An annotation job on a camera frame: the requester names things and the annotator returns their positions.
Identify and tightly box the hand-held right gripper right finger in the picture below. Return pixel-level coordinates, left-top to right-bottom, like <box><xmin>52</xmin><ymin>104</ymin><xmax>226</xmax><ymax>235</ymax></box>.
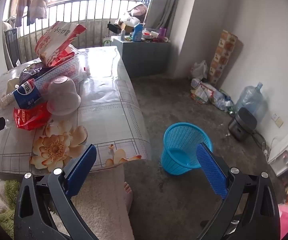
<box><xmin>196</xmin><ymin>142</ymin><xmax>281</xmax><ymax>240</ymax></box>

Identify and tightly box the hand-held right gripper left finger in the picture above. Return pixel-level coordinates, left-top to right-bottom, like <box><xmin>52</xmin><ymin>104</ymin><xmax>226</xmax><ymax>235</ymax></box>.
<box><xmin>13</xmin><ymin>144</ymin><xmax>98</xmax><ymax>240</ymax></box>

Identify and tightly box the red plastic packet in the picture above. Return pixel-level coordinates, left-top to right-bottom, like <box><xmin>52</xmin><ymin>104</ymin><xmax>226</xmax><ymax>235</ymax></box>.
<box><xmin>13</xmin><ymin>102</ymin><xmax>51</xmax><ymax>131</ymax></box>

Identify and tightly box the blue plastic basket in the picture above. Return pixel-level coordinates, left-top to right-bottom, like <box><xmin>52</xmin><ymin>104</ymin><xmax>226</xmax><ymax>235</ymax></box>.
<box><xmin>160</xmin><ymin>122</ymin><xmax>213</xmax><ymax>175</ymax></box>

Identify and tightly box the blue label soda bottle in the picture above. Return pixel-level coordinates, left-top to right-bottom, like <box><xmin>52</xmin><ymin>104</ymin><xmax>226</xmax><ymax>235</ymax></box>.
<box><xmin>0</xmin><ymin>79</ymin><xmax>46</xmax><ymax>110</ymax></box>

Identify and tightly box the purple snack bag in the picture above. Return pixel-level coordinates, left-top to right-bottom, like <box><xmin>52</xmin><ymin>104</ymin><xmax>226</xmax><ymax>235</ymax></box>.
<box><xmin>19</xmin><ymin>64</ymin><xmax>50</xmax><ymax>84</ymax></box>

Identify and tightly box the upturned translucent plastic bowl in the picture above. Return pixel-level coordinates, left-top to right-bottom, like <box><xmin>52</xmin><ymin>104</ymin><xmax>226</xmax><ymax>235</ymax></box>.
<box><xmin>46</xmin><ymin>76</ymin><xmax>82</xmax><ymax>116</ymax></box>

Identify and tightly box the clear plastic pack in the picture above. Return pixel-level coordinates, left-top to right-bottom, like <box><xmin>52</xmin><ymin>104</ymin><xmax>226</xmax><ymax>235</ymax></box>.
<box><xmin>33</xmin><ymin>44</ymin><xmax>89</xmax><ymax>88</ymax></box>

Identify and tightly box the red white snack bag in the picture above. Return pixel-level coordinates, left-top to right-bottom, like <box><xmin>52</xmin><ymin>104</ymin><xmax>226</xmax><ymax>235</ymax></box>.
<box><xmin>35</xmin><ymin>21</ymin><xmax>87</xmax><ymax>67</ymax></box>

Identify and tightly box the person's beige fleece leg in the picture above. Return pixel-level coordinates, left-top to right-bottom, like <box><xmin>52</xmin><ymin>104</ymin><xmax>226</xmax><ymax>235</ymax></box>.
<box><xmin>51</xmin><ymin>165</ymin><xmax>135</xmax><ymax>240</ymax></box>

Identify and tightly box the white plastic lump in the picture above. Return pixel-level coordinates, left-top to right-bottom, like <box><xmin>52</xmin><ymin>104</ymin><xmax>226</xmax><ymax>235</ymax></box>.
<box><xmin>6</xmin><ymin>77</ymin><xmax>21</xmax><ymax>94</ymax></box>

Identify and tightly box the person's bare foot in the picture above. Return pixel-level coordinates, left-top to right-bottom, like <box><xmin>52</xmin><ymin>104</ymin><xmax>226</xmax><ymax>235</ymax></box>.
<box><xmin>123</xmin><ymin>181</ymin><xmax>134</xmax><ymax>214</ymax></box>

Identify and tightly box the dark rice cooker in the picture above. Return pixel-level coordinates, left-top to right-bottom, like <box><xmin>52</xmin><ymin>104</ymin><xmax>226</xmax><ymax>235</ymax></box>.
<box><xmin>227</xmin><ymin>107</ymin><xmax>258</xmax><ymax>142</ymax></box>

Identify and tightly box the white water dispenser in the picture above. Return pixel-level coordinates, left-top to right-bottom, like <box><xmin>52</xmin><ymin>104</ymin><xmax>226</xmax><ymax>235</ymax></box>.
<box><xmin>267</xmin><ymin>131</ymin><xmax>288</xmax><ymax>177</ymax></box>

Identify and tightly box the table with floral tablecloth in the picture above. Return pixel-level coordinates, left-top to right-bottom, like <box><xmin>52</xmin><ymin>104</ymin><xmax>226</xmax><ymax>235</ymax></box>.
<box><xmin>0</xmin><ymin>45</ymin><xmax>152</xmax><ymax>174</ymax></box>

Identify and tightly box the pile of packets and bottles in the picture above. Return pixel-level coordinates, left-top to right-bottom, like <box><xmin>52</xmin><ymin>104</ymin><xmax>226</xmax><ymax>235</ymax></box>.
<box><xmin>190</xmin><ymin>79</ymin><xmax>235</xmax><ymax>112</ymax></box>

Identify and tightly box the large clear water jug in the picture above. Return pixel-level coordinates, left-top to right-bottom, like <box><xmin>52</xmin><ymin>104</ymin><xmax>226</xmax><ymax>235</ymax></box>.
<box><xmin>234</xmin><ymin>82</ymin><xmax>264</xmax><ymax>120</ymax></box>

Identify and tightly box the white plastic bag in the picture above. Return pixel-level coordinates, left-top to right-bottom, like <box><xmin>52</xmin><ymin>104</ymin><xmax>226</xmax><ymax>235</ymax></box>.
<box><xmin>190</xmin><ymin>60</ymin><xmax>208</xmax><ymax>80</ymax></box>

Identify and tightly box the rolled floral mat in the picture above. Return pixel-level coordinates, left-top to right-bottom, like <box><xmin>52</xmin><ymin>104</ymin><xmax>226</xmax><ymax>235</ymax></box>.
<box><xmin>207</xmin><ymin>29</ymin><xmax>238</xmax><ymax>85</ymax></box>

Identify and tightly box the brown hanging garment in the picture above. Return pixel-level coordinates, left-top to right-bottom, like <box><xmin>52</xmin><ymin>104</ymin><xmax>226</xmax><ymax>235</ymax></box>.
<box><xmin>9</xmin><ymin>0</ymin><xmax>36</xmax><ymax>27</ymax></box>

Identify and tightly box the pink hanging jacket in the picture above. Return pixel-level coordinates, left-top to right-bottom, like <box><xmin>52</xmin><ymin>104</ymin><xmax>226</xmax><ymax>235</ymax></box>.
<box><xmin>27</xmin><ymin>0</ymin><xmax>53</xmax><ymax>26</ymax></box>

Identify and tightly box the grey cabinet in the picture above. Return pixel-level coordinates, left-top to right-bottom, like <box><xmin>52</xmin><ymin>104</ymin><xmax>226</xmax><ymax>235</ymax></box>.
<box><xmin>111</xmin><ymin>35</ymin><xmax>172</xmax><ymax>79</ymax></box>

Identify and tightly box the black flat object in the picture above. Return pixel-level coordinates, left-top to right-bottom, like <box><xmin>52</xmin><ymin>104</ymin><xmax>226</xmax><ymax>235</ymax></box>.
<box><xmin>107</xmin><ymin>23</ymin><xmax>121</xmax><ymax>33</ymax></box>

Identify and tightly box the blue detergent bottle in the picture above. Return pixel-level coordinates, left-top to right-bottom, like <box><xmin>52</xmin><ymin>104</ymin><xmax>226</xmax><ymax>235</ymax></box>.
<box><xmin>132</xmin><ymin>23</ymin><xmax>144</xmax><ymax>42</ymax></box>

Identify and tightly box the cardboard box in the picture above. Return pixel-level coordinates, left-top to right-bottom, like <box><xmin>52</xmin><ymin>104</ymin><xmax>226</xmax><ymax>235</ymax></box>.
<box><xmin>115</xmin><ymin>17</ymin><xmax>137</xmax><ymax>32</ymax></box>

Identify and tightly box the clutter of small items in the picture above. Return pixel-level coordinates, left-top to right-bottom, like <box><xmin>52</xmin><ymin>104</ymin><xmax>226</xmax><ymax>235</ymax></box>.
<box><xmin>124</xmin><ymin>27</ymin><xmax>170</xmax><ymax>43</ymax></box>

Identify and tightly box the metal window railing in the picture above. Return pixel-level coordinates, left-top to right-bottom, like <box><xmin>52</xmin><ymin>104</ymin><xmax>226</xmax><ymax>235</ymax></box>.
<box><xmin>3</xmin><ymin>0</ymin><xmax>144</xmax><ymax>65</ymax></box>

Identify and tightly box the pink brown cloth bundle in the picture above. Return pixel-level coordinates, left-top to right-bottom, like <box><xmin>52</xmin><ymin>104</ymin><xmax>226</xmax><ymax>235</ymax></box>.
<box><xmin>131</xmin><ymin>4</ymin><xmax>148</xmax><ymax>18</ymax></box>

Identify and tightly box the grey curtain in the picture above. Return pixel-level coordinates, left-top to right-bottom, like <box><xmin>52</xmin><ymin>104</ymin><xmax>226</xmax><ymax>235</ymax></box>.
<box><xmin>144</xmin><ymin>0</ymin><xmax>184</xmax><ymax>30</ymax></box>

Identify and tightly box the white power strip cable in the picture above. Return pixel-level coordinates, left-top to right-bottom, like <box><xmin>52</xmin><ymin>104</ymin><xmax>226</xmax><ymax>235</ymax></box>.
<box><xmin>262</xmin><ymin>141</ymin><xmax>272</xmax><ymax>157</ymax></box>

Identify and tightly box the wall socket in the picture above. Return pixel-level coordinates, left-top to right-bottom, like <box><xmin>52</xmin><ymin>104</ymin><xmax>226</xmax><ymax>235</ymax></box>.
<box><xmin>271</xmin><ymin>114</ymin><xmax>284</xmax><ymax>128</ymax></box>

